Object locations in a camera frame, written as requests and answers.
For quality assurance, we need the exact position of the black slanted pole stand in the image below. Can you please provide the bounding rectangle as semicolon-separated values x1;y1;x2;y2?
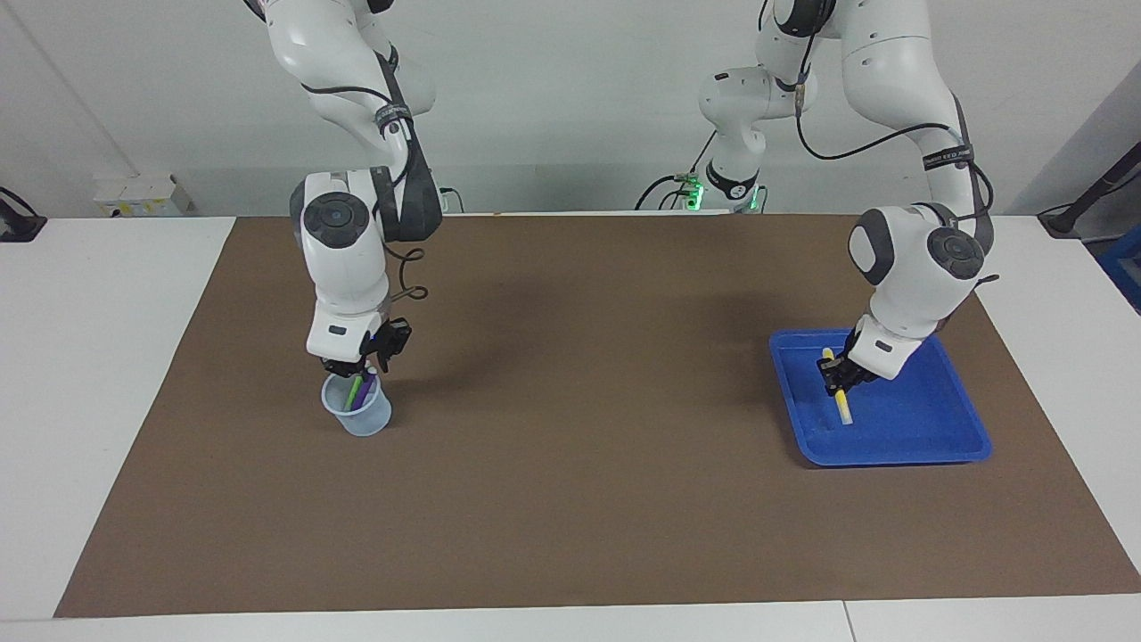
1038;143;1141;238

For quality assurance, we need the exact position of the brown table mat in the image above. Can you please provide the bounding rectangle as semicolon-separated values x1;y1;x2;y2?
53;212;1141;619

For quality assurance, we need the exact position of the white power strip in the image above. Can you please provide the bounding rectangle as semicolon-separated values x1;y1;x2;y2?
94;174;193;218

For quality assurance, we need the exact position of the black base cable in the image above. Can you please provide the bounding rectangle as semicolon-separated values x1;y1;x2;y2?
635;132;718;212

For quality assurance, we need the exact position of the clear plastic cup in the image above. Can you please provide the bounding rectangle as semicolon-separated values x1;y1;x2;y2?
321;370;393;438

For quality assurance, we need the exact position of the yellow pen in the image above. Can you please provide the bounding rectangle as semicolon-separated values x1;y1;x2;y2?
821;348;855;426

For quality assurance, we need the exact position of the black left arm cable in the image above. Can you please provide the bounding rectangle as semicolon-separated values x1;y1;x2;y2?
793;71;999;286

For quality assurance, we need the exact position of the blue plastic tray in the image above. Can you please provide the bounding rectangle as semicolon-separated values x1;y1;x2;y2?
768;326;993;467

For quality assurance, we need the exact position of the blue box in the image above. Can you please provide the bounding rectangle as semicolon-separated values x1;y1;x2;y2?
1098;225;1141;315

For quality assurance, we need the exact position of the black stand with flat base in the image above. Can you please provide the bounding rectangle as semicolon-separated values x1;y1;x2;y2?
0;187;47;243

